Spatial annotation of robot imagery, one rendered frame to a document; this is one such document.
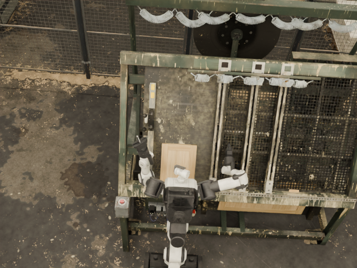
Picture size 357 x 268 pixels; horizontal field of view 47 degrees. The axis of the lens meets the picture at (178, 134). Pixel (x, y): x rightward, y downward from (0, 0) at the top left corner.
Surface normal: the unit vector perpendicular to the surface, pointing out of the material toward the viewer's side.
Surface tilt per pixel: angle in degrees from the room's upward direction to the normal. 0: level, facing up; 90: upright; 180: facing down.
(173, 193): 23
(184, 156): 59
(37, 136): 0
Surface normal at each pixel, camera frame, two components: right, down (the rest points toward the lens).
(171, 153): 0.00, 0.32
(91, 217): 0.06, -0.65
